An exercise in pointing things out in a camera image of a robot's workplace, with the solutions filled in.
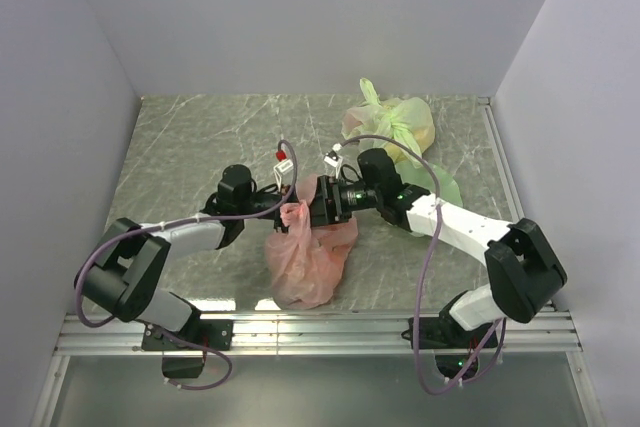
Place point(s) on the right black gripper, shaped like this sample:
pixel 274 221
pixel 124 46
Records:
pixel 328 202

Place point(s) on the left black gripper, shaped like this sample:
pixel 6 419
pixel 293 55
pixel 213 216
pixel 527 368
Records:
pixel 280 211

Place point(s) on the pink plastic bag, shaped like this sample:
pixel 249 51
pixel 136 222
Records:
pixel 307 263

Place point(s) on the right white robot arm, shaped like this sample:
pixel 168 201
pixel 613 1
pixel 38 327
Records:
pixel 523 270

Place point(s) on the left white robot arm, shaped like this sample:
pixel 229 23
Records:
pixel 120 278

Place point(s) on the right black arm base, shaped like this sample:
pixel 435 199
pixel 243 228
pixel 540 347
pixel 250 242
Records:
pixel 440 333

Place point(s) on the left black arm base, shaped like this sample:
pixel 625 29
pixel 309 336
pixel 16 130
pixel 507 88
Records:
pixel 185 353

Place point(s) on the tied green plastic bag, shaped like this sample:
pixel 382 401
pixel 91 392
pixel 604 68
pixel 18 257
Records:
pixel 407 121

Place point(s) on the green wavy fruit plate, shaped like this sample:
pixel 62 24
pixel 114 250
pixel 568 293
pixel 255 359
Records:
pixel 418 175

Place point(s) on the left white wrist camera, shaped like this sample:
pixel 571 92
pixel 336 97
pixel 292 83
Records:
pixel 283 169

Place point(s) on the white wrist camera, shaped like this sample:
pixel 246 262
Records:
pixel 334 160
pixel 283 169

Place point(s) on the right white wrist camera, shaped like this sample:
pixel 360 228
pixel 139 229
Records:
pixel 334 160

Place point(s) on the aluminium rail frame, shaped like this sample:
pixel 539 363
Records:
pixel 345 364

